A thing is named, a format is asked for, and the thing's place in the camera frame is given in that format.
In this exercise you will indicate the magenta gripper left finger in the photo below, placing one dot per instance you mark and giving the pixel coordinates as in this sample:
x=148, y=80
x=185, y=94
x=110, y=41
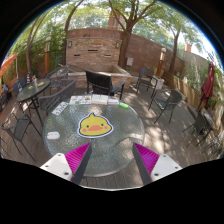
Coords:
x=70, y=166

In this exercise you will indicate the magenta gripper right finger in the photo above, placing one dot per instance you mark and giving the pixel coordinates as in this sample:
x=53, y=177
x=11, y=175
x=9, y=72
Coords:
x=151, y=165

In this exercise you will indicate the round glass patio table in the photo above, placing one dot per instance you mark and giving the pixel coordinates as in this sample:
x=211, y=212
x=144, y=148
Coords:
x=110, y=153

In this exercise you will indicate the white patterned card box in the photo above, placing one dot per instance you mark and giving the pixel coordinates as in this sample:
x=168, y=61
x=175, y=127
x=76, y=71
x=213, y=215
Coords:
x=60, y=108

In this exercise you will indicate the dark chair far right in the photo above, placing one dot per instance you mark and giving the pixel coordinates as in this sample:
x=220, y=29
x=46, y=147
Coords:
x=203, y=125

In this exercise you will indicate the dark wicker chair left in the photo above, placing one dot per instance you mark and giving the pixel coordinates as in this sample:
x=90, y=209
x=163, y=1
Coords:
x=66, y=90

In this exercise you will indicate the black metal chair front left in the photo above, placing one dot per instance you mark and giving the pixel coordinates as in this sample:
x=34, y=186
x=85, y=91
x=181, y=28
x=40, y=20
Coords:
x=16, y=128

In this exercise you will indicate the green rectangular small box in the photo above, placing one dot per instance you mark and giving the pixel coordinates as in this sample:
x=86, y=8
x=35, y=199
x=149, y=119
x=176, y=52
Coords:
x=123, y=105

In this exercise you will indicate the grey chair right of table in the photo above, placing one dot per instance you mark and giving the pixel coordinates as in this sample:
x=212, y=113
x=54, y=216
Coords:
x=166, y=99

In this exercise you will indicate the small round side table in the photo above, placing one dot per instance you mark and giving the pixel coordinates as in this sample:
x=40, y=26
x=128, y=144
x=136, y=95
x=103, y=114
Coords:
x=31, y=91

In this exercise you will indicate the black wicker chair behind table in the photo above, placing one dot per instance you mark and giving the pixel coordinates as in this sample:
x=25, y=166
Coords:
x=102, y=84

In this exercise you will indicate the folded red patio umbrella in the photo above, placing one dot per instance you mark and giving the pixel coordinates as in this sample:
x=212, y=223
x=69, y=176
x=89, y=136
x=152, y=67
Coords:
x=207, y=87

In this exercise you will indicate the dark chair behind side table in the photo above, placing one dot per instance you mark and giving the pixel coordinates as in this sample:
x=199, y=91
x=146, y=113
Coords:
x=56, y=76

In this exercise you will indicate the black chair far right back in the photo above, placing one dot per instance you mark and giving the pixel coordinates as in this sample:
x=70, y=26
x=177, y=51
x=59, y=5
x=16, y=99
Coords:
x=146, y=78

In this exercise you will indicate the brick outdoor fireplace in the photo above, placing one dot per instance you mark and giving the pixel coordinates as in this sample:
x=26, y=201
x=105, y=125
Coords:
x=95, y=49

